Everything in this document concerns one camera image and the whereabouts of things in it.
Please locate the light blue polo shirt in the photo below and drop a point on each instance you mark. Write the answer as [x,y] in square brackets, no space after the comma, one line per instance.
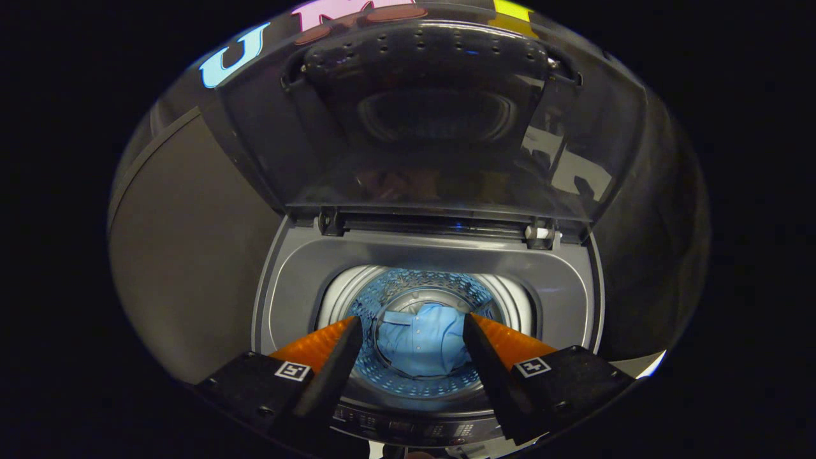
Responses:
[421,344]

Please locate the dark transparent washing machine lid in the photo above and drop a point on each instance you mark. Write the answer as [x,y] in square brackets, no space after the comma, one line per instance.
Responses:
[446,178]

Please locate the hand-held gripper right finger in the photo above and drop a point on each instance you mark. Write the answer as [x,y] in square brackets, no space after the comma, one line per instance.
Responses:
[488,370]

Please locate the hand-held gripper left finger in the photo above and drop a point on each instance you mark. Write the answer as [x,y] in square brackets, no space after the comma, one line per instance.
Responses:
[335,370]

